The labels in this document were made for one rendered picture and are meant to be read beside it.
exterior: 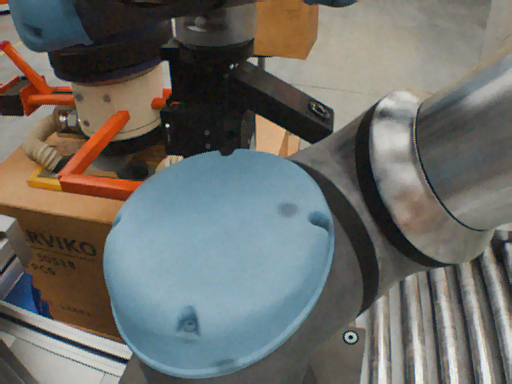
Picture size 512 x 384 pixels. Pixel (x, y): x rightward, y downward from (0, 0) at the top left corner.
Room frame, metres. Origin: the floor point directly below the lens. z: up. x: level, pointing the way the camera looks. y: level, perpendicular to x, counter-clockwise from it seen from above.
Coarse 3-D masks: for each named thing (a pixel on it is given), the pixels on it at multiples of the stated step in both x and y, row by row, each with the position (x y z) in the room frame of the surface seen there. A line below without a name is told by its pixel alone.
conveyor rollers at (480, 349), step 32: (480, 256) 0.77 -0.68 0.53; (416, 288) 0.65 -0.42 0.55; (448, 288) 0.64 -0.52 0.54; (384, 320) 0.55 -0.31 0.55; (416, 320) 0.54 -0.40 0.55; (448, 320) 0.54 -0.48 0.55; (480, 320) 0.53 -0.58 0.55; (384, 352) 0.46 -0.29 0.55; (416, 352) 0.45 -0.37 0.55; (448, 352) 0.44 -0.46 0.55; (480, 352) 0.43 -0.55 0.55
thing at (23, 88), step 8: (16, 80) 0.77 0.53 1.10; (24, 80) 0.78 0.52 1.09; (0, 88) 0.72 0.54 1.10; (8, 88) 0.74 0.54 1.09; (16, 88) 0.74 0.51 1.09; (24, 88) 0.70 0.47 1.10; (32, 88) 0.72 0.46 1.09; (0, 96) 0.69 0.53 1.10; (8, 96) 0.69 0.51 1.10; (16, 96) 0.68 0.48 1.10; (24, 96) 0.69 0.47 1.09; (0, 104) 0.70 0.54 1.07; (8, 104) 0.70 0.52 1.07; (16, 104) 0.69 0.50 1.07; (24, 104) 0.69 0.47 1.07; (32, 104) 0.71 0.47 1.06; (40, 104) 0.73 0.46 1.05; (0, 112) 0.70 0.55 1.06; (8, 112) 0.69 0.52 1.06; (16, 112) 0.69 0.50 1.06; (32, 112) 0.70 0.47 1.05
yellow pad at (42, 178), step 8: (64, 160) 0.63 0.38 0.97; (136, 160) 0.59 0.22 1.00; (40, 168) 0.62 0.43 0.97; (56, 168) 0.61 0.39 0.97; (128, 168) 0.60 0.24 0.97; (136, 168) 0.57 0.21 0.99; (144, 168) 0.57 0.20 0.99; (152, 168) 0.60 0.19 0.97; (32, 176) 0.59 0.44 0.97; (40, 176) 0.59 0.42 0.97; (48, 176) 0.58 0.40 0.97; (56, 176) 0.58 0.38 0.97; (104, 176) 0.58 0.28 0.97; (120, 176) 0.58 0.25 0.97; (128, 176) 0.58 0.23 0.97; (136, 176) 0.57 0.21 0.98; (144, 176) 0.57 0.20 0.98; (32, 184) 0.58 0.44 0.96; (40, 184) 0.57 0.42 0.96; (48, 184) 0.57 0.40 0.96; (56, 184) 0.57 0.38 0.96; (120, 200) 0.54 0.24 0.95
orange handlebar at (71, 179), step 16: (32, 96) 0.70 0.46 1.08; (48, 96) 0.69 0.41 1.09; (64, 96) 0.69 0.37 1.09; (128, 112) 0.61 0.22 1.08; (112, 128) 0.55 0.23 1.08; (96, 144) 0.51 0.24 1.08; (80, 160) 0.46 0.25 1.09; (64, 176) 0.42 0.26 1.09; (80, 176) 0.42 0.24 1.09; (96, 176) 0.42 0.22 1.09; (80, 192) 0.41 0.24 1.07; (96, 192) 0.40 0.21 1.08; (112, 192) 0.40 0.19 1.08; (128, 192) 0.39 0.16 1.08
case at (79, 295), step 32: (32, 160) 0.67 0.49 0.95; (160, 160) 0.66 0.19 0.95; (0, 192) 0.56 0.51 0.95; (32, 192) 0.56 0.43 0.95; (64, 192) 0.56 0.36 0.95; (32, 224) 0.52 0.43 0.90; (64, 224) 0.50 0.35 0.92; (96, 224) 0.49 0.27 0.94; (64, 256) 0.51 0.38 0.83; (96, 256) 0.49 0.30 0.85; (64, 288) 0.52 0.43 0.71; (96, 288) 0.50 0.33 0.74; (64, 320) 0.53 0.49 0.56; (96, 320) 0.51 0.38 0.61
